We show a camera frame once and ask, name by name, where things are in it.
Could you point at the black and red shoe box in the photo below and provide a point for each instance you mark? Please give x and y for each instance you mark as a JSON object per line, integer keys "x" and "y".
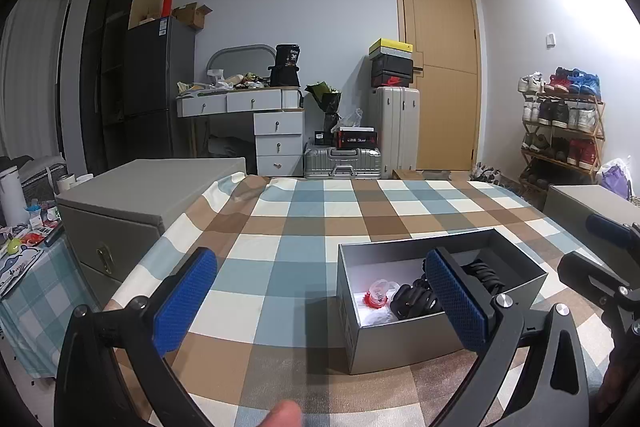
{"x": 392, "y": 80}

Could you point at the silver suitcase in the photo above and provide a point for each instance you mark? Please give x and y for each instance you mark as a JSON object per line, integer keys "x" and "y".
{"x": 345, "y": 162}

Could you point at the open cardboard box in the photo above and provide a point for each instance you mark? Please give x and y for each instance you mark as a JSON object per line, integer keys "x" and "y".
{"x": 192, "y": 16}

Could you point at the grey cardboard box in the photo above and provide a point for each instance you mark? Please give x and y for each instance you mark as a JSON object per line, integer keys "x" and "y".
{"x": 400, "y": 347}

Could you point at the dark wardrobe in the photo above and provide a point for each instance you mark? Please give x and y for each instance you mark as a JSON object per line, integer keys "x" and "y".
{"x": 107, "y": 82}

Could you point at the dark wrapped flower bouquet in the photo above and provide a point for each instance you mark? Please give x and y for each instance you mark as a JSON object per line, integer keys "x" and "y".
{"x": 325, "y": 99}

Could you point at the white suitcase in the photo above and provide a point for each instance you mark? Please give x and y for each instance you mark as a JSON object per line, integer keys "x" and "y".
{"x": 392, "y": 127}

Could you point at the red clear hair clip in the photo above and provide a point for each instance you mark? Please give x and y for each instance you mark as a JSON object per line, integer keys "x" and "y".
{"x": 377, "y": 297}

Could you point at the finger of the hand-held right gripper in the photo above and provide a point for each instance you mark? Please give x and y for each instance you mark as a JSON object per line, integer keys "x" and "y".
{"x": 612, "y": 231}
{"x": 580, "y": 272}

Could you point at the cluttered side table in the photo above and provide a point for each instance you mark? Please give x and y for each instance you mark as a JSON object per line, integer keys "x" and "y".
{"x": 35, "y": 302}

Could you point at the white tumbler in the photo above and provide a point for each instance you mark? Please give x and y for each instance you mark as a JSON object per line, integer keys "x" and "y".
{"x": 11, "y": 197}

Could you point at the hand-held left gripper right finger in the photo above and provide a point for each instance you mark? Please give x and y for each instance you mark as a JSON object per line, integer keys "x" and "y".
{"x": 457, "y": 302}

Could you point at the person's left hand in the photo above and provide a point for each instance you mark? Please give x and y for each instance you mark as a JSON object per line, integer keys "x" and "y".
{"x": 284, "y": 416}

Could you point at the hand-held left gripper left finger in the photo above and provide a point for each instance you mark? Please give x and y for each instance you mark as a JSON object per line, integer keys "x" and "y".
{"x": 185, "y": 302}

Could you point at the purple plastic bag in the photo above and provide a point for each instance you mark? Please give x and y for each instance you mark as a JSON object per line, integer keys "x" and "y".
{"x": 615, "y": 179}

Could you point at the small grey bedside cabinet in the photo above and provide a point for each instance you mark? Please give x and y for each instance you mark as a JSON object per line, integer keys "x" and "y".
{"x": 570, "y": 207}

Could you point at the small black box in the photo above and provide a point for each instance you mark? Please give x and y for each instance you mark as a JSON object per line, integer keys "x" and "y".
{"x": 324, "y": 138}

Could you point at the wooden door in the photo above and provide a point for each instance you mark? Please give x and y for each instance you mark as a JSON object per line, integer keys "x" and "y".
{"x": 440, "y": 107}

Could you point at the red paper bag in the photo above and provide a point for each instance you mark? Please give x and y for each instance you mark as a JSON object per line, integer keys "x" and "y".
{"x": 168, "y": 4}

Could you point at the white wall switch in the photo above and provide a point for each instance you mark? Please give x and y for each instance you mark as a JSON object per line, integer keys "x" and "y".
{"x": 550, "y": 40}

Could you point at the white cup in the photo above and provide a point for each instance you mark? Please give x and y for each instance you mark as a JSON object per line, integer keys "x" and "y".
{"x": 65, "y": 184}

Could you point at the white dressing table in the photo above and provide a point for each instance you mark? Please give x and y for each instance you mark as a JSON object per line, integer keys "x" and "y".
{"x": 277, "y": 147}

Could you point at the checked bedspread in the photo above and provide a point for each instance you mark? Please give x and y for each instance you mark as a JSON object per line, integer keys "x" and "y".
{"x": 300, "y": 232}

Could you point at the grey rounded mirror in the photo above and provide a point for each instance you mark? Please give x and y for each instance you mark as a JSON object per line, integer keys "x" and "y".
{"x": 240, "y": 57}

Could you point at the dark grey fridge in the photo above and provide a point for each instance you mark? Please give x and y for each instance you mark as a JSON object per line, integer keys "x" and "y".
{"x": 155, "y": 72}

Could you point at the black labelled bag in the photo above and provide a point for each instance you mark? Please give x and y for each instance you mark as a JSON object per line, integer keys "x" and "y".
{"x": 285, "y": 67}

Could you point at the large grey bedside cabinet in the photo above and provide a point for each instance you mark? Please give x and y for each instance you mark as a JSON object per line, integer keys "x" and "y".
{"x": 140, "y": 192}

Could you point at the white curtain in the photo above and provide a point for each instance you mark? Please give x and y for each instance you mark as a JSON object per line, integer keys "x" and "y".
{"x": 30, "y": 72}

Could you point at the wooden shoe rack with shoes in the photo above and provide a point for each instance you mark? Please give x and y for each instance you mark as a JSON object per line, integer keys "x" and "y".
{"x": 560, "y": 112}

